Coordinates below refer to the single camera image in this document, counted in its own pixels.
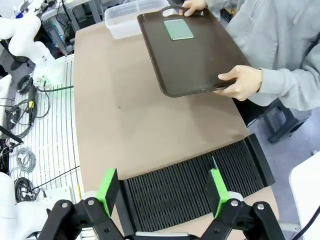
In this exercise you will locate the person in grey hoodie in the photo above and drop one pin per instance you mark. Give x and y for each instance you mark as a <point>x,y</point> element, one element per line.
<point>270,32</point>

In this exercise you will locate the white side table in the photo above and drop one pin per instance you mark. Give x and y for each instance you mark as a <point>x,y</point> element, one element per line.
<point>305,187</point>

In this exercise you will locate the person's right forearm grey sleeve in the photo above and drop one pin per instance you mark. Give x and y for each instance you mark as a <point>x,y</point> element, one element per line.
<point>220,7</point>

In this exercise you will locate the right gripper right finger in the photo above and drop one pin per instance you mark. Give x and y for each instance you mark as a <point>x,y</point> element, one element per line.
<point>220,190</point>

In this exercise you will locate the dark brown serving tray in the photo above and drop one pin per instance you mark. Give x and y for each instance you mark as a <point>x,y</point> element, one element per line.
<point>195,62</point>

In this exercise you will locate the clear plastic open box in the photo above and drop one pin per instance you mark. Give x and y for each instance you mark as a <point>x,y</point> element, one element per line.
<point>125,22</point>

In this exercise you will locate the person's left hand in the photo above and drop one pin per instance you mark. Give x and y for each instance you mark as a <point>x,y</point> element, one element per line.
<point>245,82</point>

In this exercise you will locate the person's left forearm grey sleeve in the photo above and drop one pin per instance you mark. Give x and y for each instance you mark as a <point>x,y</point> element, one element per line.
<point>287,87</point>

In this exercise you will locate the green glass plate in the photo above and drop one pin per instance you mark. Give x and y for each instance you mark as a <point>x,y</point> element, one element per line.
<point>178,30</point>

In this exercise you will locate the dark plastic stool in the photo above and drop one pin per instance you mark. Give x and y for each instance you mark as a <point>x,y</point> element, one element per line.
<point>280,120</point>

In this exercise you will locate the black slotted PCB rack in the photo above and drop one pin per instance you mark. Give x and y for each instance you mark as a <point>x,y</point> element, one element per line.
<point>175,190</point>

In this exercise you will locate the metal equipment rack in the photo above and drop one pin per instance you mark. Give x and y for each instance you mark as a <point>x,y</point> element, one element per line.
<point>65,27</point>

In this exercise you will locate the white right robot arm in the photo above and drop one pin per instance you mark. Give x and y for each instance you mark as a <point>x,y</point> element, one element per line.
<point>7,200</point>

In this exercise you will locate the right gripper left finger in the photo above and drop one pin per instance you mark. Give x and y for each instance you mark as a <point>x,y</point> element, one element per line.
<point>100,200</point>

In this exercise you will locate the person's right hand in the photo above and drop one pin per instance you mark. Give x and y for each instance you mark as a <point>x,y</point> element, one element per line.
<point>193,6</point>

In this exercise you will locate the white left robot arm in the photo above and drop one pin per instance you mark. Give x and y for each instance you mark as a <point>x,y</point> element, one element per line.
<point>25,30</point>

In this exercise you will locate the white slatted mounting table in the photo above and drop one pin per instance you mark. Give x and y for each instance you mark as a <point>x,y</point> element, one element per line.
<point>55,140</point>

